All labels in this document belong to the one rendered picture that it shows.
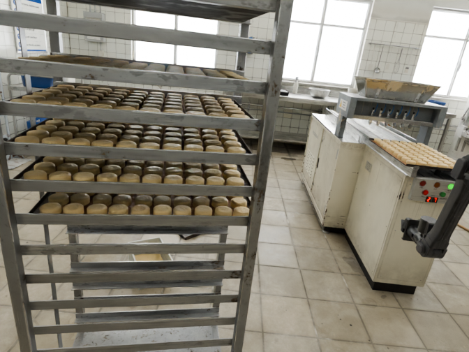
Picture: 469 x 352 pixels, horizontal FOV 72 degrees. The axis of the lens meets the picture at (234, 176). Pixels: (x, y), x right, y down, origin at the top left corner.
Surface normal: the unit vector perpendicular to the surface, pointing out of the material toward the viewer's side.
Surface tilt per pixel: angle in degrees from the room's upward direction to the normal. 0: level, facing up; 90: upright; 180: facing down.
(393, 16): 90
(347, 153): 90
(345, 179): 90
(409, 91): 115
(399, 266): 90
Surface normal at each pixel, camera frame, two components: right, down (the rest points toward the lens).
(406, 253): -0.04, 0.35
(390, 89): -0.08, 0.71
